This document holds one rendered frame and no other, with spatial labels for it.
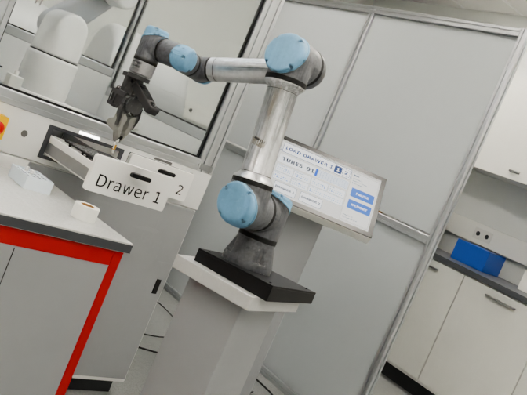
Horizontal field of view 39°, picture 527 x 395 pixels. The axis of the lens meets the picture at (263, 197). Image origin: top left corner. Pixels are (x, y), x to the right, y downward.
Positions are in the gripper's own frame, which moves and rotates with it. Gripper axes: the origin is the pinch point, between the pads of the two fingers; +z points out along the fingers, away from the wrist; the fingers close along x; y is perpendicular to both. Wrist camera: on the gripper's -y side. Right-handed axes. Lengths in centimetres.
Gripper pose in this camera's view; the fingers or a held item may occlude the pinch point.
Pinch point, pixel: (119, 138)
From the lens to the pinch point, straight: 232.5
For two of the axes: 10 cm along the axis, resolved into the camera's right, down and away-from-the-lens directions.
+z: -3.9, 9.2, 0.7
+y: -7.8, -3.7, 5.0
